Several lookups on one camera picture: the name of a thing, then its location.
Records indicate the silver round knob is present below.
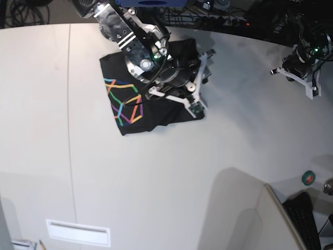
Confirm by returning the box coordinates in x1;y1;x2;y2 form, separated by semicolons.
323;178;333;196

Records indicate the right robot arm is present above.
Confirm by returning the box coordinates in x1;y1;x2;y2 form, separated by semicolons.
72;1;216;118

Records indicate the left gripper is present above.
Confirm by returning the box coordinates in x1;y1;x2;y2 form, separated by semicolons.
270;45;320;99

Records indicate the black power strip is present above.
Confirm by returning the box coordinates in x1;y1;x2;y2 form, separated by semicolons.
195;15;251;28

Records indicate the black keyboard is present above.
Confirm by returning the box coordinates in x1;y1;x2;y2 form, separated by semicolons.
283;192;322;250

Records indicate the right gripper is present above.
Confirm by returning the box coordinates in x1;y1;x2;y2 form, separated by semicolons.
145;49;216;116

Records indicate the green tape roll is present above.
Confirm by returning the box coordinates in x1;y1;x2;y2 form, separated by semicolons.
301;170;316;186

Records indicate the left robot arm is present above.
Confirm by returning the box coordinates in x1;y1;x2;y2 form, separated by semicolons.
271;1;332;99

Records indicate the white slotted box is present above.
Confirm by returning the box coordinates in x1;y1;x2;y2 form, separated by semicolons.
46;219;111;247

